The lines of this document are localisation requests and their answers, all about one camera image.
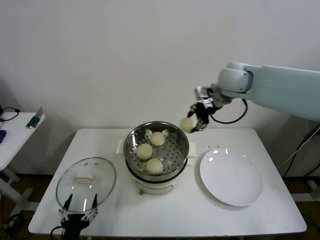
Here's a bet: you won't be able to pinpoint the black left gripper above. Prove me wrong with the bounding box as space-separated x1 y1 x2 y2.
59 193 99 240

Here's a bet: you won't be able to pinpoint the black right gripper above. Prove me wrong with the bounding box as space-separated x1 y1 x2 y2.
186 99 221 133

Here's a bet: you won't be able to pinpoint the white steamed baozi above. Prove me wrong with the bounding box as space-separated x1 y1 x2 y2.
150 131 166 147
145 158 164 175
179 116 197 133
137 143 153 161

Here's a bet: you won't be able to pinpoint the glass lid with cream handle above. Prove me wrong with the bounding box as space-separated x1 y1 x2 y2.
55 156 117 214

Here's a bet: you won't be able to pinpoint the perforated steel steamer basket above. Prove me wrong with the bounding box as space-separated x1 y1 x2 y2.
124 121 190 180

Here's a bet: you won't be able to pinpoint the white round plate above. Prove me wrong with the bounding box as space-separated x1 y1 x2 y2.
199 147 264 207

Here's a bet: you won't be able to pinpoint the white electric cooker base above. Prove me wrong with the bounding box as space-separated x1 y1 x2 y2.
116 139 198 196

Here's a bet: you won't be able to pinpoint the white side table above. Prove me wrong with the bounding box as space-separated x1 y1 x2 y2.
0 111 47 213

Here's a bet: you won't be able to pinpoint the teal and silver tool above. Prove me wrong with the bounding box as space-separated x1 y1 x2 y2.
26 107 46 130

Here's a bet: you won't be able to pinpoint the white equipment stand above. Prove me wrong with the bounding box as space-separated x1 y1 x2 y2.
282 119 320 203

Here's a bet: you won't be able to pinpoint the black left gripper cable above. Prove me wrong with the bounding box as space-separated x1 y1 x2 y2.
50 226 65 240

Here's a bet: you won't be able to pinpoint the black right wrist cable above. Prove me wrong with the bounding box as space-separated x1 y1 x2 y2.
211 98 249 125

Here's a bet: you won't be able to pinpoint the black floor cables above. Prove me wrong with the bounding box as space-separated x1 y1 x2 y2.
0 192 28 236

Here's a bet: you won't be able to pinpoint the white cable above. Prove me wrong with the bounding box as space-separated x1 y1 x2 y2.
279 138 310 169

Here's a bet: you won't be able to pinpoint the black cable with adapter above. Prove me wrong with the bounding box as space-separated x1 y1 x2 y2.
282 123 320 177

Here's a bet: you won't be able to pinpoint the black cable on side table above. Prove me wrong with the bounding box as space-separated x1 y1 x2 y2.
0 106 21 123

